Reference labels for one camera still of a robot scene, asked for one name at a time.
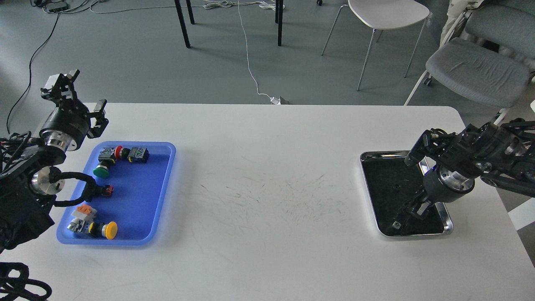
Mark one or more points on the green push button switch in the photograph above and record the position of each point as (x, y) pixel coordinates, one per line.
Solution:
(102, 170)

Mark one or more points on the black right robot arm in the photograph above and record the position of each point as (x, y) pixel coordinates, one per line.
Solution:
(501, 156)

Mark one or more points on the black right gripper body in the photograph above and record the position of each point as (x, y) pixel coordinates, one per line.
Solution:
(443, 185)

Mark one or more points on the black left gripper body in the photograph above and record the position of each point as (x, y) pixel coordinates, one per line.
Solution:
(67, 127)

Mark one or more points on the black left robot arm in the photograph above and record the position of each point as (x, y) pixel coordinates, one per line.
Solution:
(31, 182)

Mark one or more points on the black table leg right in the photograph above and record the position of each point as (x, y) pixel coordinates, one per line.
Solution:
(279, 5)

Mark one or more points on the grey upholstered chair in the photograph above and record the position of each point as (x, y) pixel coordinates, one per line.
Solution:
(479, 74)

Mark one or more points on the yellow push button switch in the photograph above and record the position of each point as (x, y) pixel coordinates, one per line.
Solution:
(102, 230)

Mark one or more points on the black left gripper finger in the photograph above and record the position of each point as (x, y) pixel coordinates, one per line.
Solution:
(59, 89)
(98, 114)

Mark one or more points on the black table leg left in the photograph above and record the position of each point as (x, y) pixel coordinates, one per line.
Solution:
(182, 22)

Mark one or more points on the blue plastic tray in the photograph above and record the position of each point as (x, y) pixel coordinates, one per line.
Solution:
(137, 199)

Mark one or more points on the orange white contact block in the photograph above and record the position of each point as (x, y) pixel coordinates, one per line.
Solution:
(83, 217)

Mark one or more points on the black yellow contact block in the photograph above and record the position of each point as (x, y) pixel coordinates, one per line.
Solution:
(138, 155)

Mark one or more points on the black table leg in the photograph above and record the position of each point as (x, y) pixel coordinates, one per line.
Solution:
(279, 5)
(182, 22)

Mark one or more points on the white chair metal legs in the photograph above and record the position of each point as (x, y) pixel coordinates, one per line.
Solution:
(384, 15)

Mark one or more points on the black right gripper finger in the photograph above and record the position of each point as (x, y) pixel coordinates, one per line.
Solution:
(407, 208)
(421, 208)

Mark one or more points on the black push button switch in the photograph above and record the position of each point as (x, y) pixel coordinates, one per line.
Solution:
(104, 191)

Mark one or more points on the red push button switch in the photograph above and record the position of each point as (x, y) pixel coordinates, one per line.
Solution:
(112, 154)

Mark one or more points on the silver metal tray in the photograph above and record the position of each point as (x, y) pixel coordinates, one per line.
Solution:
(382, 170)

